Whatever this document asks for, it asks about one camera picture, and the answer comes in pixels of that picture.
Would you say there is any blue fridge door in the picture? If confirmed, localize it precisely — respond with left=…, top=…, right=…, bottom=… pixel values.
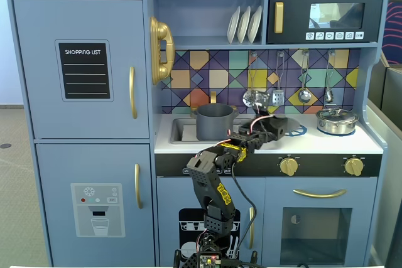
left=13, top=0, right=150, bottom=140

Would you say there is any small steel spoon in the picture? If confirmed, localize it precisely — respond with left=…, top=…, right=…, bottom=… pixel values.
left=323, top=50, right=335, bottom=104

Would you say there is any gray partition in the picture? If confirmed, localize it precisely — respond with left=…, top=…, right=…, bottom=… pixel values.
left=366, top=51, right=402, bottom=268

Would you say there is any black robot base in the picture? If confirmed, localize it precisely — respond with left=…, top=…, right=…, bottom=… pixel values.
left=182, top=232, right=242, bottom=268

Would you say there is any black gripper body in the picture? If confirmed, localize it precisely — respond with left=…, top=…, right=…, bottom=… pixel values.
left=238, top=116, right=277, bottom=144

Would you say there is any white plate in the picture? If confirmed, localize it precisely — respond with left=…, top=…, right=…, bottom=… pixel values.
left=247, top=5, right=263, bottom=44
left=226, top=5, right=241, bottom=45
left=236, top=5, right=252, bottom=45

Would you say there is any blue burner ring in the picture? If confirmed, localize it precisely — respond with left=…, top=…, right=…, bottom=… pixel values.
left=317, top=128, right=357, bottom=137
left=283, top=123, right=308, bottom=137

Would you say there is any blue oven door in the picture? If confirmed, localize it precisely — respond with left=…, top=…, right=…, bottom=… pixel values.
left=264, top=176, right=378, bottom=267

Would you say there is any shiny steel lid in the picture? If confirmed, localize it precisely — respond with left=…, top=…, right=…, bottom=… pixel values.
left=316, top=107, right=359, bottom=122

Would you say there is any dark gray pot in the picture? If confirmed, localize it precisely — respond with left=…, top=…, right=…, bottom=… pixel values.
left=195, top=103, right=235, bottom=142

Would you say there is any blue freezer door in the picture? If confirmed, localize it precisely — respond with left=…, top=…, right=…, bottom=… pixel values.
left=35, top=143, right=156, bottom=267

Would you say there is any red white servo cable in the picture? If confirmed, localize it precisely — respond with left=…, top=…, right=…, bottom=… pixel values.
left=196, top=114, right=278, bottom=159

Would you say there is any gold toy telephone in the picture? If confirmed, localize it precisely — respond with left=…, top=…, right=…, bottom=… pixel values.
left=149, top=16, right=176, bottom=86

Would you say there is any shiny steel pot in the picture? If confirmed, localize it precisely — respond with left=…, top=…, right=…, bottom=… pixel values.
left=316, top=115, right=360, bottom=135

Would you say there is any steel skimmer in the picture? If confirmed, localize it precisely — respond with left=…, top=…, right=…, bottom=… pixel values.
left=242, top=51, right=259, bottom=107

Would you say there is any steel slotted spatula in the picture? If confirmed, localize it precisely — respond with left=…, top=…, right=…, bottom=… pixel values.
left=271, top=50, right=286, bottom=107

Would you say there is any gold microwave door handle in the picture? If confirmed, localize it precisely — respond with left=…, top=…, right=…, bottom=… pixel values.
left=274, top=1, right=285, bottom=35

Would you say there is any gold oven door handle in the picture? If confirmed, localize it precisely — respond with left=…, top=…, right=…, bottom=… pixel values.
left=292, top=188, right=347, bottom=199

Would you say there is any black microwave door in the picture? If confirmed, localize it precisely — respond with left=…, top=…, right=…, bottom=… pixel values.
left=266, top=0, right=385, bottom=45

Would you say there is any gold stove knob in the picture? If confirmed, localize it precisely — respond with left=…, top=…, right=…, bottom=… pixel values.
left=279, top=157, right=300, bottom=178
left=344, top=156, right=366, bottom=177

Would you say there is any gold fridge door handle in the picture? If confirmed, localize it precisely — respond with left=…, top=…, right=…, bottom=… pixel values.
left=129, top=66, right=139, bottom=121

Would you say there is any gold freezer door handle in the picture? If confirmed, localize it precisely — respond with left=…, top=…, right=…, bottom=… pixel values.
left=134, top=163, right=143, bottom=210

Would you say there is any steel ladle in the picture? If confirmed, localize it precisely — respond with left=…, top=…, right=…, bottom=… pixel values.
left=297, top=50, right=313, bottom=104

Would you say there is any blue dishwasher door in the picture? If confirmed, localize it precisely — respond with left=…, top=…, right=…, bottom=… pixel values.
left=156, top=176, right=266, bottom=267

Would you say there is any black cable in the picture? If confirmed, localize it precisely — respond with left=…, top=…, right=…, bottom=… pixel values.
left=231, top=167, right=258, bottom=264

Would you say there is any black shopping list board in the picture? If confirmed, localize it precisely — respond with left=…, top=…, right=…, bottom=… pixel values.
left=58, top=43, right=111, bottom=100

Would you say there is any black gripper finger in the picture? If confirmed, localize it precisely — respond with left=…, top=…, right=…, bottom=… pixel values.
left=271, top=117, right=288, bottom=141
left=283, top=118, right=303, bottom=131

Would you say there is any gold dishwasher door handle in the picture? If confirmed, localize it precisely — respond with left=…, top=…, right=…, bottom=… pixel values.
left=247, top=206, right=256, bottom=250

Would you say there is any blue toy kitchen body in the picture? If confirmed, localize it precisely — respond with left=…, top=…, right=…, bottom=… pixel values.
left=6, top=0, right=391, bottom=267

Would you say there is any gold faucet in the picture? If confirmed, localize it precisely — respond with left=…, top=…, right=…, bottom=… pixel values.
left=189, top=90, right=241, bottom=119

